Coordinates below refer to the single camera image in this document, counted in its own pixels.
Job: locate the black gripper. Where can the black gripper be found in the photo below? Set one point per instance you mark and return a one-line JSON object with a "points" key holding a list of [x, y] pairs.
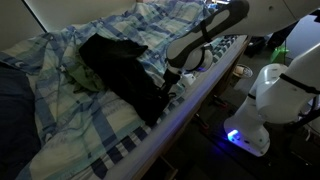
{"points": [[170, 78]]}

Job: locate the green bag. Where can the green bag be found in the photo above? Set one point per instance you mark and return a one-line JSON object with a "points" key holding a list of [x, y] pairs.
{"points": [[279, 54]]}

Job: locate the olive green garment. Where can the olive green garment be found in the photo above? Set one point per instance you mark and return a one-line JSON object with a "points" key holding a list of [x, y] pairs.
{"points": [[83, 78]]}

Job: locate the white round bowl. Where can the white round bowl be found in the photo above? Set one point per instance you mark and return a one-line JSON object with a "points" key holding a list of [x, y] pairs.
{"points": [[242, 71]]}

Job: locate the black trousers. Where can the black trousers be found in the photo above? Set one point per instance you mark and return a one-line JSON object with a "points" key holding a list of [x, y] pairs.
{"points": [[117, 65]]}

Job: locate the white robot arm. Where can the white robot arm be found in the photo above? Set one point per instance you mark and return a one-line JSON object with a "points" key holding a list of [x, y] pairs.
{"points": [[279, 92]]}

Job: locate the white bed frame rail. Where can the white bed frame rail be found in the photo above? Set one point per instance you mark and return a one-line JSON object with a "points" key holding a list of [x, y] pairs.
{"points": [[138, 161]]}

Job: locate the blue plaid bed sheet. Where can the blue plaid bed sheet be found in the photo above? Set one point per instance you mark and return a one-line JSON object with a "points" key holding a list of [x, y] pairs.
{"points": [[83, 135]]}

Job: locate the dark blue pillow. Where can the dark blue pillow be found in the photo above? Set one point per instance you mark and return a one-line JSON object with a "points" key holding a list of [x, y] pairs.
{"points": [[19, 141]]}

